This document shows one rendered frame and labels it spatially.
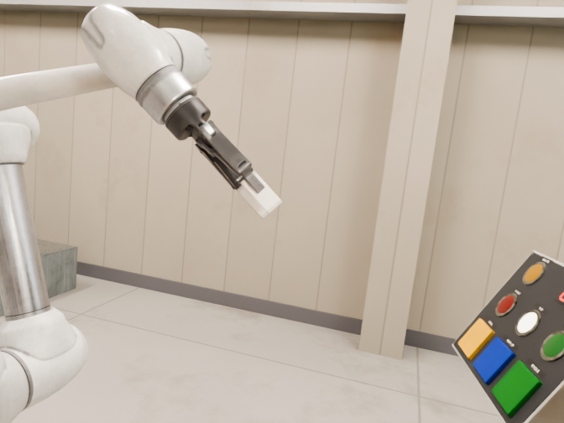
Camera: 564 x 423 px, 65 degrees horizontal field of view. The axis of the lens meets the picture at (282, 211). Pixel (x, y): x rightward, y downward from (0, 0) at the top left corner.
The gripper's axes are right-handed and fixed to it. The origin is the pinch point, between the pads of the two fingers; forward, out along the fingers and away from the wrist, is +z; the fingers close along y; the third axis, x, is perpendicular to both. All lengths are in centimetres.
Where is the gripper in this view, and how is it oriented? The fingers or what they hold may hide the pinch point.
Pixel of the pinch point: (260, 198)
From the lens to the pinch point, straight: 76.2
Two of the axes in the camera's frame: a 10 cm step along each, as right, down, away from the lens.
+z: 6.7, 7.4, 0.3
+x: -7.2, 6.6, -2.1
